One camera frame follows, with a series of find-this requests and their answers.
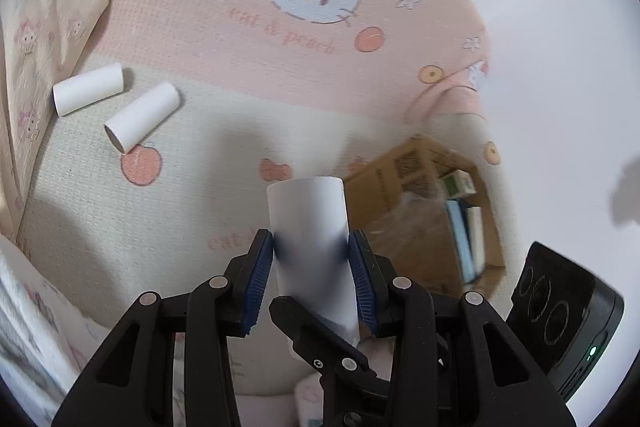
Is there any clear plastic wrap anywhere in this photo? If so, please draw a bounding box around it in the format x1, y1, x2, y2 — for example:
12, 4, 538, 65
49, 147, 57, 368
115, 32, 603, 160
394, 189, 451, 260

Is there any brown cardboard box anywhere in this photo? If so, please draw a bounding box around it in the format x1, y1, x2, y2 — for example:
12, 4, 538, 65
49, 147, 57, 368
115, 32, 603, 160
342, 134, 507, 300

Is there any green and white small box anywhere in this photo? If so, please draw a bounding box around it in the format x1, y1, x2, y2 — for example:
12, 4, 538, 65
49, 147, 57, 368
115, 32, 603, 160
440, 171, 476, 200

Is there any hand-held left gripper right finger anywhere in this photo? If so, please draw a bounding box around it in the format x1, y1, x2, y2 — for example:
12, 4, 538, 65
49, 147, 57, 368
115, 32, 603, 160
348, 229, 576, 427

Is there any white cardboard tube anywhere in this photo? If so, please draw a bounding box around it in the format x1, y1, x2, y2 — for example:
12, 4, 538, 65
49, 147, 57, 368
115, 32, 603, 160
52, 62, 125, 118
266, 175, 362, 348
104, 82, 181, 154

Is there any light blue book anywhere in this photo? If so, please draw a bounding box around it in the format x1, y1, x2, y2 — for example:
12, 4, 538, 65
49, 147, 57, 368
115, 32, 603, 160
445, 199, 476, 284

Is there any white notebook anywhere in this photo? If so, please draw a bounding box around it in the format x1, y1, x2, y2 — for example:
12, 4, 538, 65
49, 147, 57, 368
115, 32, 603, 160
467, 206, 487, 277

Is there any pink cat-print blanket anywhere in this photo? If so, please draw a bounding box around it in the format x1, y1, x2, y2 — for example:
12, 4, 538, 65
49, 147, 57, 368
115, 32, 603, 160
15, 0, 506, 408

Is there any cream printed pillow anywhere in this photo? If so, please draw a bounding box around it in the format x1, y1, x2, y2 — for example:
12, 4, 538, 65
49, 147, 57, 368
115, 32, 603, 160
0, 0, 112, 248

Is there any white printed cloth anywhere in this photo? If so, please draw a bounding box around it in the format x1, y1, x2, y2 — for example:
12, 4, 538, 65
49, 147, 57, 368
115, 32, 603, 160
0, 234, 118, 427

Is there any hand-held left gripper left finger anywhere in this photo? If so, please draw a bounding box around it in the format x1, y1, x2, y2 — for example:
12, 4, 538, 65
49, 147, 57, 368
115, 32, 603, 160
50, 229, 275, 427

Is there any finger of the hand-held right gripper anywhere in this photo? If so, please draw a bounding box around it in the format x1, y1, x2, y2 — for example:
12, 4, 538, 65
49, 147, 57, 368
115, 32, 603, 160
269, 296, 393, 427

